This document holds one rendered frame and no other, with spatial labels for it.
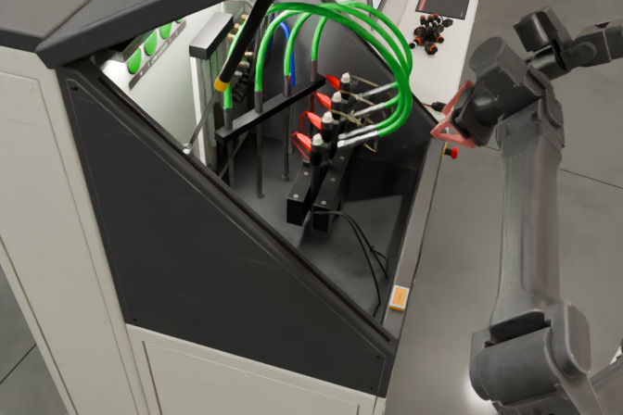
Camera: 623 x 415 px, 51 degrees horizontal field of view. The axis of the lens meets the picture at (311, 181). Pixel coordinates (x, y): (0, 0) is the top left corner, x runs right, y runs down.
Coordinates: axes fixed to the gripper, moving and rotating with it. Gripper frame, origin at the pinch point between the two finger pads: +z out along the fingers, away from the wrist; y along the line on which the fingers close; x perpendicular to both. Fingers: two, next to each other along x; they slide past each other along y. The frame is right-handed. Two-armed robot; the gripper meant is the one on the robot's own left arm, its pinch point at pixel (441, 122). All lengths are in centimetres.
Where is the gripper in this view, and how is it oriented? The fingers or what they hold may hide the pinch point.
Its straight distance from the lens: 110.6
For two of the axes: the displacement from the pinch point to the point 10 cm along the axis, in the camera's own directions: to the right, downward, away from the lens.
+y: -4.6, 7.6, -4.7
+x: 6.9, 6.3, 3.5
